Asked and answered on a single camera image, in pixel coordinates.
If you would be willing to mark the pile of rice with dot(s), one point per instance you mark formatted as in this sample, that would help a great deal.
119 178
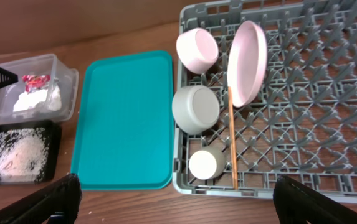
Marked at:
23 155

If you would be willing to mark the red snack wrapper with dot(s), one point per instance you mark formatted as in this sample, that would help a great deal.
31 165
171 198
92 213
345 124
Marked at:
35 82

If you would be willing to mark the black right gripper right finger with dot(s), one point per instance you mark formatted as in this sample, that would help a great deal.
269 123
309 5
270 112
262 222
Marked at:
297 203

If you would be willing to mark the black tray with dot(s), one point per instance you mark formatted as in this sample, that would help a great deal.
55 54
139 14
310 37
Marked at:
55 133

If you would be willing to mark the small grey rice bowl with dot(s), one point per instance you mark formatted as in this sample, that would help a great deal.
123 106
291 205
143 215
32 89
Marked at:
195 109

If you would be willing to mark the clear plastic bin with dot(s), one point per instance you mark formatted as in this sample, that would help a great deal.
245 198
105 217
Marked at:
65 78

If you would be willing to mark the large white plate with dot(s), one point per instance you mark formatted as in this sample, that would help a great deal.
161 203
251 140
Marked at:
247 63

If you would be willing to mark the white bowl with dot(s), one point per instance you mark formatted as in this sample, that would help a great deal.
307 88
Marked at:
197 50

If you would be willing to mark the teal serving tray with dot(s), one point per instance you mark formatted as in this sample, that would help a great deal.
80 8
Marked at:
125 130

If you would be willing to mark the white paper cup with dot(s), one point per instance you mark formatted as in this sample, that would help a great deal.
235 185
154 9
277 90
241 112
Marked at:
207 163

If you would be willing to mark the grey dishwasher rack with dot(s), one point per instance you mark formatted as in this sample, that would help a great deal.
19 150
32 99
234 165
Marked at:
303 122

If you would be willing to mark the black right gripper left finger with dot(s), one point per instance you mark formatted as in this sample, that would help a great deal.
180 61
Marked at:
56 203

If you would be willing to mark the wooden chopstick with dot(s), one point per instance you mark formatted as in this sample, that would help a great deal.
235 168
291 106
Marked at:
233 142

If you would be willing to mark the white napkin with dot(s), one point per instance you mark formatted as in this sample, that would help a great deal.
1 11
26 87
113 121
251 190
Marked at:
37 98

